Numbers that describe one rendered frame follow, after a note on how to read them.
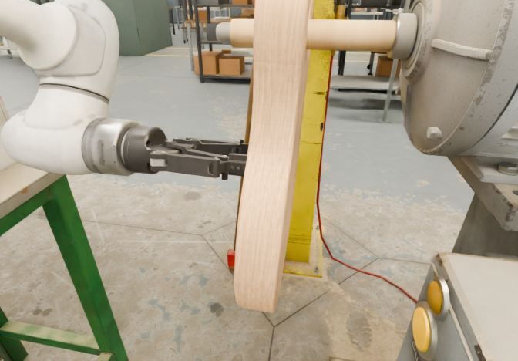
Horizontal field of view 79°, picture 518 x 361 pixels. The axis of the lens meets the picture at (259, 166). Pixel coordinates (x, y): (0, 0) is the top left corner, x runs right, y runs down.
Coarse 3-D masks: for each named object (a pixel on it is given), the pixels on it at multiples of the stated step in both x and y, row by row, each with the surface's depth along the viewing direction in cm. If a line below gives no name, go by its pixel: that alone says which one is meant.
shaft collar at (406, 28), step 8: (400, 16) 33; (408, 16) 33; (416, 16) 33; (400, 24) 32; (408, 24) 32; (416, 24) 32; (400, 32) 32; (408, 32) 32; (416, 32) 32; (400, 40) 33; (408, 40) 33; (392, 48) 34; (400, 48) 33; (408, 48) 33; (392, 56) 34; (400, 56) 34; (408, 56) 34
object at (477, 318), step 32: (448, 256) 23; (480, 256) 23; (448, 288) 21; (480, 288) 21; (512, 288) 21; (448, 320) 20; (480, 320) 19; (512, 320) 19; (416, 352) 25; (448, 352) 20; (480, 352) 17; (512, 352) 17
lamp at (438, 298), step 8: (432, 280) 22; (440, 280) 21; (432, 288) 22; (440, 288) 21; (432, 296) 21; (440, 296) 21; (448, 296) 20; (432, 304) 21; (440, 304) 21; (448, 304) 20; (432, 312) 22; (440, 312) 21; (440, 320) 21
